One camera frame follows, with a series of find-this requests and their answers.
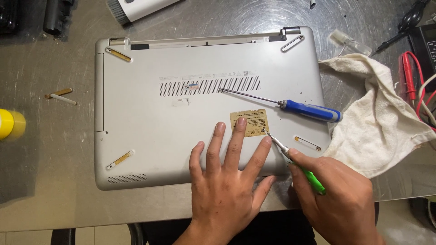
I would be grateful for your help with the white cleaning brush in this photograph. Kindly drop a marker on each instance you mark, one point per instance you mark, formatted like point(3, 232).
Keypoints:
point(143, 7)

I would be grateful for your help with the black box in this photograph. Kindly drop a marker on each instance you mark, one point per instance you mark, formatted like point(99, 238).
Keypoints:
point(7, 15)

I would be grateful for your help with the person's left hand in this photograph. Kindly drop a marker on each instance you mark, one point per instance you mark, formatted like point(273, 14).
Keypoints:
point(221, 197)

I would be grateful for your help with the white rubber foot strip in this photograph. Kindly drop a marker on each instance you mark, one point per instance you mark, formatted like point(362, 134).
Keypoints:
point(64, 99)

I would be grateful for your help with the black cylindrical battery pack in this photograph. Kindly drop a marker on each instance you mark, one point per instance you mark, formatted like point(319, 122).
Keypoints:
point(56, 15)

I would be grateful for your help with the silver laptop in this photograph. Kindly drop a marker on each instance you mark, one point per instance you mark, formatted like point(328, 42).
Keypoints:
point(153, 129)

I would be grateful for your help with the black stool leg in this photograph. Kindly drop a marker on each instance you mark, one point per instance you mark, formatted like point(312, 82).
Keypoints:
point(63, 236)

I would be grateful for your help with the yellowed paper sticker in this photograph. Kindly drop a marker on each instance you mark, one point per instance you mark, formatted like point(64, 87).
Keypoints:
point(255, 120)

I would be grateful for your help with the small clear plastic bottle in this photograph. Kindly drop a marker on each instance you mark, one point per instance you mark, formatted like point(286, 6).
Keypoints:
point(354, 46)

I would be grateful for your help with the person's dark clothing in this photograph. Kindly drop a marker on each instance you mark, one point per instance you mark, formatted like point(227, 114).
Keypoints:
point(289, 231)

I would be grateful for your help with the person's right hand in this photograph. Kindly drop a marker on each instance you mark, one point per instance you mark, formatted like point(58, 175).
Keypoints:
point(340, 200)

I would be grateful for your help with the black multimeter probe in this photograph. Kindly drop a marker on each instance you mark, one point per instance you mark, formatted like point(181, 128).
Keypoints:
point(388, 43)

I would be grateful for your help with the red multimeter probe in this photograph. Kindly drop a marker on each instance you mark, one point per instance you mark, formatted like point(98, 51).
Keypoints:
point(408, 76)

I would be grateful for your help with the black air blower bulb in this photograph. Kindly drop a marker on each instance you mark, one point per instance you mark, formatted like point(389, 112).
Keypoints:
point(412, 17)

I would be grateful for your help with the black object under table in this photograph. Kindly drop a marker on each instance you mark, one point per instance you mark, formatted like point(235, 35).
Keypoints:
point(424, 211)

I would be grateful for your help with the yellow tape roll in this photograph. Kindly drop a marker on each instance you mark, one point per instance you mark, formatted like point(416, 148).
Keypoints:
point(10, 124)

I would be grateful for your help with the small grey cap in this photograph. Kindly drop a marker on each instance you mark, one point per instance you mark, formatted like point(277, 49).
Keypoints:
point(312, 3)

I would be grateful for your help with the white cloth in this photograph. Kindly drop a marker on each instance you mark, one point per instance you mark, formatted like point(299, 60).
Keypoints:
point(371, 119)

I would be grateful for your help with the black multimeter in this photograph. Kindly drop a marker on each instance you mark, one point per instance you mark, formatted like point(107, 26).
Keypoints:
point(425, 51)

